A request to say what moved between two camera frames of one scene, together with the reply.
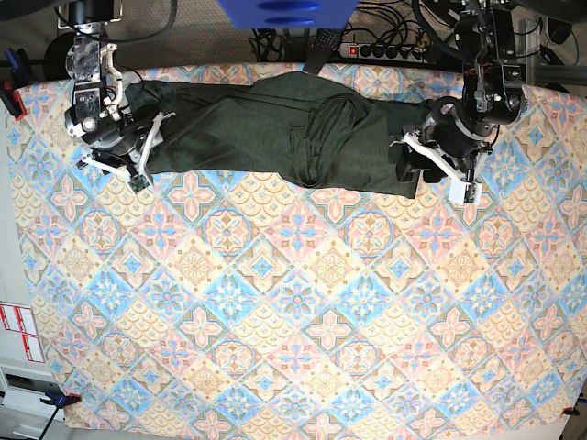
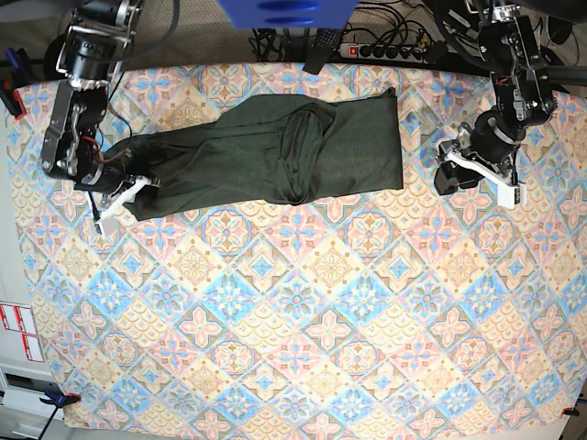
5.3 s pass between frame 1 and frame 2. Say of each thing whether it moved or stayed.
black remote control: stayed
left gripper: moved
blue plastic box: stayed
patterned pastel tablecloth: stayed
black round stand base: stayed
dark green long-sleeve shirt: moved
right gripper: moved
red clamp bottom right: stayed
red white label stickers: stayed
